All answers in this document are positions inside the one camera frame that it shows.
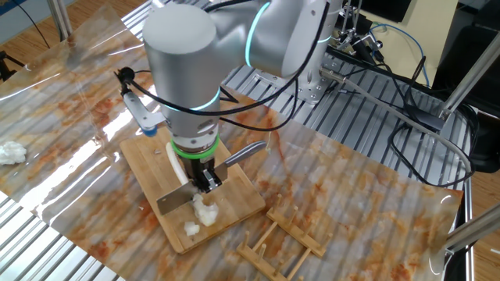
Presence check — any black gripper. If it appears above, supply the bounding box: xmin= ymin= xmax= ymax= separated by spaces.
xmin=180 ymin=153 xmax=223 ymax=194

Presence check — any white scallion stalk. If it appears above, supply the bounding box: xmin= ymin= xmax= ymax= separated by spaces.
xmin=165 ymin=142 xmax=220 ymax=228

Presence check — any steel cleaver knife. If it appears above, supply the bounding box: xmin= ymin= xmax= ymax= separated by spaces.
xmin=155 ymin=140 xmax=269 ymax=216

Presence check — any chopped white scallion piece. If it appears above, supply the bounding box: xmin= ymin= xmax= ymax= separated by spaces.
xmin=183 ymin=221 xmax=201 ymax=237

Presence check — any wooden cutting board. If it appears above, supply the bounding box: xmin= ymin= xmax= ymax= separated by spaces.
xmin=119 ymin=128 xmax=266 ymax=254

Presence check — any wooden peg rack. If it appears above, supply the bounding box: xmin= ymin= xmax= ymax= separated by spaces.
xmin=235 ymin=194 xmax=334 ymax=281

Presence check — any marble pattern plastic mat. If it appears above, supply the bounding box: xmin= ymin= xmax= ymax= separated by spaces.
xmin=0 ymin=3 xmax=464 ymax=281

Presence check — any crumpled white tissue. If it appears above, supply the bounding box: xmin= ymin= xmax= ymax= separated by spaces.
xmin=0 ymin=140 xmax=27 ymax=165

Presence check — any black tripod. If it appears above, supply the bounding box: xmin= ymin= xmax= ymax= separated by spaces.
xmin=0 ymin=50 xmax=25 ymax=83

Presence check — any black power adapter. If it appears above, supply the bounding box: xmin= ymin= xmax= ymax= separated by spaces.
xmin=405 ymin=105 xmax=446 ymax=132

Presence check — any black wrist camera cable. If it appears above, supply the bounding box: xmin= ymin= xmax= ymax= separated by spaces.
xmin=114 ymin=66 xmax=331 ymax=133

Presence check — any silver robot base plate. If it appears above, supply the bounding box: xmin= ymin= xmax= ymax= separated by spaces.
xmin=296 ymin=58 xmax=333 ymax=105

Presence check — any grey hose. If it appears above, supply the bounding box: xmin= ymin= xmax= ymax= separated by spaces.
xmin=320 ymin=66 xmax=473 ymax=173

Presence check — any black cable bundle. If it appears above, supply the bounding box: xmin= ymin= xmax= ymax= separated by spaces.
xmin=384 ymin=58 xmax=476 ymax=188

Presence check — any camera on metal stand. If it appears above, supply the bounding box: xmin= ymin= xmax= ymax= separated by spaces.
xmin=334 ymin=0 xmax=386 ymax=63

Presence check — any aluminium frame post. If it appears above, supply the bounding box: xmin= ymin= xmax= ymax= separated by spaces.
xmin=445 ymin=202 xmax=500 ymax=254
xmin=437 ymin=33 xmax=500 ymax=122
xmin=46 ymin=0 xmax=73 ymax=40

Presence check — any blue cable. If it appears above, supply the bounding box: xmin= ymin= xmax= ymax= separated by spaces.
xmin=369 ymin=22 xmax=430 ymax=87

